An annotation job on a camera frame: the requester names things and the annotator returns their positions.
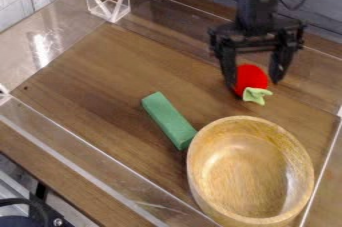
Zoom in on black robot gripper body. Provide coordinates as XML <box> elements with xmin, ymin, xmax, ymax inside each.
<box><xmin>208</xmin><ymin>19</ymin><xmax>307</xmax><ymax>59</ymax></box>

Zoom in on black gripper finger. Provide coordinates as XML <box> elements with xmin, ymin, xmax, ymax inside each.
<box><xmin>268</xmin><ymin>30</ymin><xmax>297</xmax><ymax>84</ymax></box>
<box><xmin>213</xmin><ymin>40</ymin><xmax>236</xmax><ymax>89</ymax></box>

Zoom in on red plush strawberry toy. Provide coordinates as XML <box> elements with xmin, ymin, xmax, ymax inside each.
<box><xmin>232</xmin><ymin>64</ymin><xmax>272</xmax><ymax>105</ymax></box>

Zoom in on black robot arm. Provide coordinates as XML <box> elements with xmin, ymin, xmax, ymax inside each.
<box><xmin>208</xmin><ymin>0</ymin><xmax>305</xmax><ymax>88</ymax></box>

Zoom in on green rectangular block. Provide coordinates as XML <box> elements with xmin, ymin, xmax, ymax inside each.
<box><xmin>141</xmin><ymin>92</ymin><xmax>196</xmax><ymax>150</ymax></box>

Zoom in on wooden bowl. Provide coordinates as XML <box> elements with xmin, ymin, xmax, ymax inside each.
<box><xmin>187</xmin><ymin>116</ymin><xmax>313</xmax><ymax>227</ymax></box>

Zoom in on clear acrylic barrier wall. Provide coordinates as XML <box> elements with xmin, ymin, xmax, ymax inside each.
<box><xmin>0</xmin><ymin>0</ymin><xmax>342</xmax><ymax>227</ymax></box>

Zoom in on clear acrylic corner bracket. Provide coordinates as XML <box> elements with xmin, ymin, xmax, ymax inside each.
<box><xmin>85</xmin><ymin>0</ymin><xmax>130</xmax><ymax>23</ymax></box>

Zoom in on black clamp mount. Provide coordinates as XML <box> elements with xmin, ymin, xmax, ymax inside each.
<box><xmin>29</xmin><ymin>183</ymin><xmax>74</xmax><ymax>227</ymax></box>

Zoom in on black cable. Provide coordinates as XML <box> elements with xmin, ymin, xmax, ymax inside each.
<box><xmin>0</xmin><ymin>197</ymin><xmax>50</xmax><ymax>227</ymax></box>

